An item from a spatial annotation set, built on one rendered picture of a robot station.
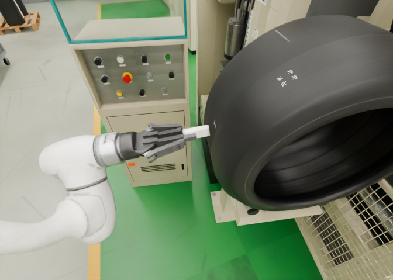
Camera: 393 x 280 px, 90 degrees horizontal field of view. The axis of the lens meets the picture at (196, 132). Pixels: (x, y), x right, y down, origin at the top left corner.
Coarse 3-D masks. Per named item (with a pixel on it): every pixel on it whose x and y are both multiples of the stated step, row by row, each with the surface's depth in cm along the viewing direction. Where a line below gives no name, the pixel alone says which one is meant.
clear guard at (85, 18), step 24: (72, 0) 80; (96, 0) 81; (120, 0) 82; (144, 0) 83; (168, 0) 85; (72, 24) 86; (96, 24) 87; (120, 24) 89; (144, 24) 90; (168, 24) 91
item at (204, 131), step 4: (200, 128) 52; (204, 128) 52; (208, 128) 52; (184, 132) 52; (188, 132) 52; (192, 132) 52; (196, 132) 52; (200, 132) 52; (204, 132) 53; (208, 132) 53; (196, 136) 53; (200, 136) 54; (204, 136) 54
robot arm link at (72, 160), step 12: (60, 144) 50; (72, 144) 49; (84, 144) 49; (48, 156) 49; (60, 156) 48; (72, 156) 48; (84, 156) 49; (48, 168) 49; (60, 168) 48; (72, 168) 49; (84, 168) 49; (96, 168) 51; (72, 180) 49; (84, 180) 50; (96, 180) 51
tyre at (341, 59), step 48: (288, 48) 42; (336, 48) 36; (384, 48) 35; (240, 96) 44; (288, 96) 37; (336, 96) 34; (384, 96) 35; (240, 144) 44; (288, 144) 41; (336, 144) 78; (384, 144) 64; (240, 192) 55; (288, 192) 77; (336, 192) 66
